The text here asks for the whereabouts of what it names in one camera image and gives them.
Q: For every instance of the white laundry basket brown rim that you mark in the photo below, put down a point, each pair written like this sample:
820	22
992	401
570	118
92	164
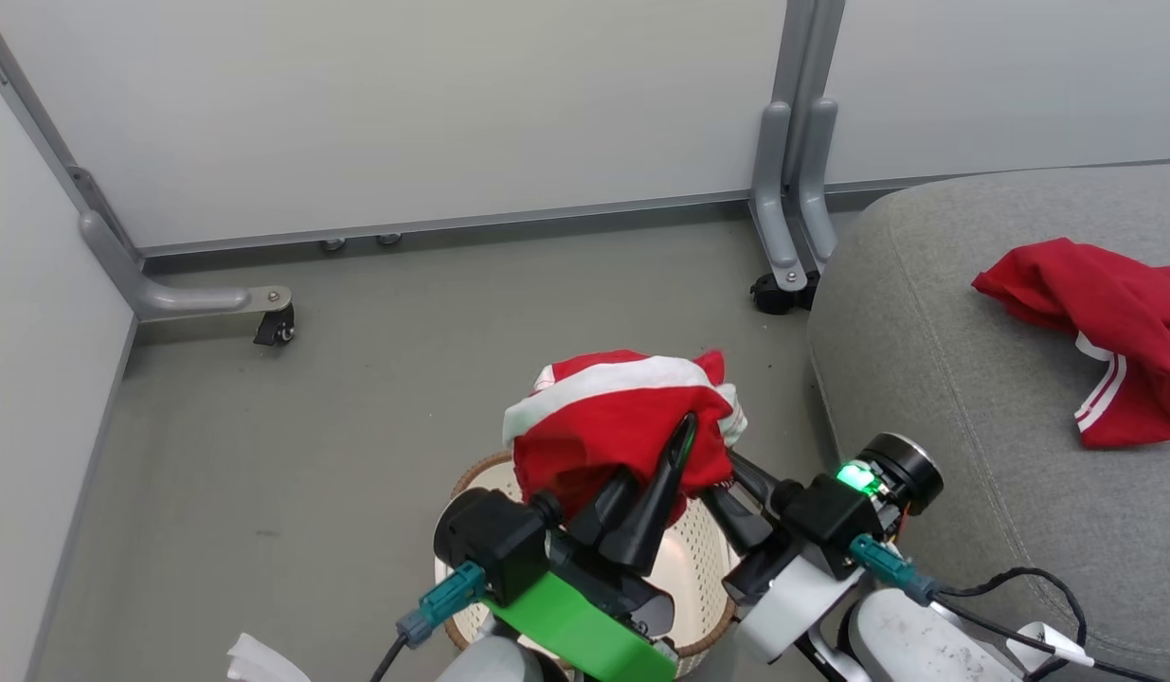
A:
703	568

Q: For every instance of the grey fabric sofa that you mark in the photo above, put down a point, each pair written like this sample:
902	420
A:
973	398

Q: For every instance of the grey partition post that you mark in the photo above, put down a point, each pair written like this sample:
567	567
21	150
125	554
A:
807	47
44	133

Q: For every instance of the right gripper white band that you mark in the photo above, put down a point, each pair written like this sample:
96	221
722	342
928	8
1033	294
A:
793	606

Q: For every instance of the red garment broad white band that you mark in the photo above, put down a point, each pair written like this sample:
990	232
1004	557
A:
603	426

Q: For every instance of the white paper tag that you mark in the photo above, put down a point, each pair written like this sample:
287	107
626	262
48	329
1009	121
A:
1053	644
262	663

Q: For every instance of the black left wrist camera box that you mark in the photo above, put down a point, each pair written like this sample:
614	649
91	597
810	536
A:
494	545

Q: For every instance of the red garment thin white stripes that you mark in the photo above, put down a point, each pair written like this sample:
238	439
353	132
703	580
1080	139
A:
1115	303

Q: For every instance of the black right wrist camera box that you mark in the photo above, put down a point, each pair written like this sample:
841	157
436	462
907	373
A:
831	521

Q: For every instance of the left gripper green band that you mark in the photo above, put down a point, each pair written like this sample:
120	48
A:
584	620

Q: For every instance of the small grey floor glide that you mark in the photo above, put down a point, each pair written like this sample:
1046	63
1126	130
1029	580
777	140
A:
333	243
388	239

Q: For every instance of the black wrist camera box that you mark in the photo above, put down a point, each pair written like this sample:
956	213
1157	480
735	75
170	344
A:
831	521
494	545

